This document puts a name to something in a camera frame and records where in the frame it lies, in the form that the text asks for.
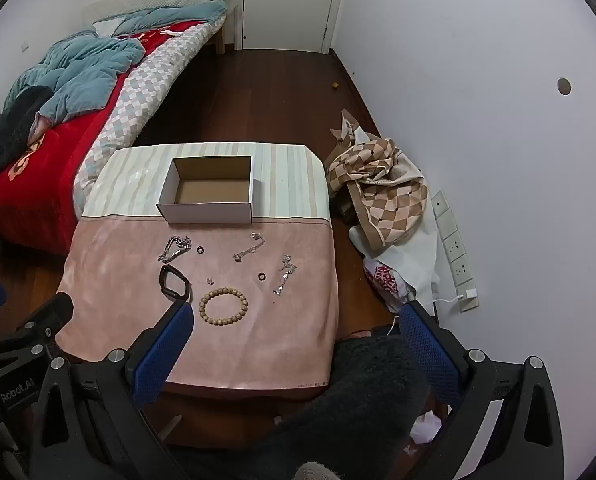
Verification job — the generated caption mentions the wooden table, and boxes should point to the wooden table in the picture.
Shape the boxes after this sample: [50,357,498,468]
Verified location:
[142,382,339,451]

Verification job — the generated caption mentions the black wristband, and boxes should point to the black wristband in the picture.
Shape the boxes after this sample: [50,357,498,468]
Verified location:
[159,265,191,302]

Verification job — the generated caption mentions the white power strip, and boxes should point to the white power strip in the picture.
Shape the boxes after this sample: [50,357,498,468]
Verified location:
[430,190,479,288]

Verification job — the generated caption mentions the white door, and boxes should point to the white door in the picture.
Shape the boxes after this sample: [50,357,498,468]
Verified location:
[243,0,351,53]

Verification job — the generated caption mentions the long silver chain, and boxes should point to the long silver chain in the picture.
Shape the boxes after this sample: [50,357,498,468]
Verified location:
[273,255,297,295]

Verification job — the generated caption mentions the bed with red blanket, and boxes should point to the bed with red blanket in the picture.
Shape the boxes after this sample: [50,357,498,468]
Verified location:
[0,25,199,256]

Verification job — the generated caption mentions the dark fuzzy cloth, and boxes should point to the dark fuzzy cloth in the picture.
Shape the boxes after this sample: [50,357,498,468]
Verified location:
[0,85,53,256]

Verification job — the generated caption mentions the white plastic bag red print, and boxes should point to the white plastic bag red print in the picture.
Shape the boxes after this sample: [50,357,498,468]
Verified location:
[363,255,416,313]

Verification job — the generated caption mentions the pink garment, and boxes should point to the pink garment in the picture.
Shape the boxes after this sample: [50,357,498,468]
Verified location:
[28,112,53,148]

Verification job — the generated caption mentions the white cardboard box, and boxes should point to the white cardboard box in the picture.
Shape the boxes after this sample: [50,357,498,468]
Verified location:
[157,156,255,225]

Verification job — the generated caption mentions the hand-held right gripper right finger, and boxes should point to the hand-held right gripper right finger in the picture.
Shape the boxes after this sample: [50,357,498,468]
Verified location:
[399,301,565,480]

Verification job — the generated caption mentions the teal quilt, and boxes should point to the teal quilt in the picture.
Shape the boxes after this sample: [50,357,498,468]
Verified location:
[2,0,229,126]

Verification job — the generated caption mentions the pink and striped tablecloth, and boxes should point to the pink and striped tablecloth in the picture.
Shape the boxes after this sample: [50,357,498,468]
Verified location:
[58,142,339,391]

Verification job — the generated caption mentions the grey fuzzy slipper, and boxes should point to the grey fuzzy slipper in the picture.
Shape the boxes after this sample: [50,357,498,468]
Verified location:
[293,461,341,480]

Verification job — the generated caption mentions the checkered bed sheet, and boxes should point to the checkered bed sheet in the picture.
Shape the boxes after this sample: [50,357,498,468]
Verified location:
[72,22,226,221]

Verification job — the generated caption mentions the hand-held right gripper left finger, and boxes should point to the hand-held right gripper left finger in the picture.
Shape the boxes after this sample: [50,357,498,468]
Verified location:
[28,299,199,480]

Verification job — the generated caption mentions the white cable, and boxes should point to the white cable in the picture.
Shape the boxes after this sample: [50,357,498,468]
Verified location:
[388,294,464,336]

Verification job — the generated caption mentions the wooden bead bracelet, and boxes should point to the wooden bead bracelet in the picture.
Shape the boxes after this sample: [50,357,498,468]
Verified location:
[198,287,249,327]

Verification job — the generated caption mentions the brown checkered cloth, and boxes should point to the brown checkered cloth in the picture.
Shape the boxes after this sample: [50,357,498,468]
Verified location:
[325,108,429,256]

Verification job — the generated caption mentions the crumpled white paper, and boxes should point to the crumpled white paper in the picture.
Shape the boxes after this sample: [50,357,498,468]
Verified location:
[409,410,443,445]

